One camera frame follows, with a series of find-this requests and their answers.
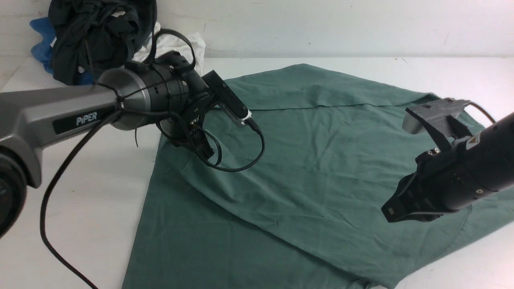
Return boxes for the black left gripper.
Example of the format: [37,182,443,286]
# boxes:
[155,51,214,159]

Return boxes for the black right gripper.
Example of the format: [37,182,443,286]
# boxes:
[381,147,472,223]

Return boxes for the green long-sleeve top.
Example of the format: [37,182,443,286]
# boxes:
[122,64,514,289]

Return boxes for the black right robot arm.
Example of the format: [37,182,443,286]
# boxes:
[381,115,514,223]

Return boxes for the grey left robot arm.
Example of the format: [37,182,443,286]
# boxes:
[0,52,210,236]

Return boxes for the white crumpled garment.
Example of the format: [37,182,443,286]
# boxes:
[132,32,206,74]

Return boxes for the dark green crumpled garment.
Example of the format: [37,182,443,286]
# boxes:
[48,0,157,85]

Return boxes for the blue crumpled garment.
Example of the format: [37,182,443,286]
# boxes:
[29,17,93,85]

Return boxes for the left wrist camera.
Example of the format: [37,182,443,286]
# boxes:
[202,71,252,126]

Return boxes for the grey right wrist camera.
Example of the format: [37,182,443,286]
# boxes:
[402,98,472,151]

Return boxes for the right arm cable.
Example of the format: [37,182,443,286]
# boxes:
[466,101,496,124]

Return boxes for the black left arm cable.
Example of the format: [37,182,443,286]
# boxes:
[39,29,265,289]

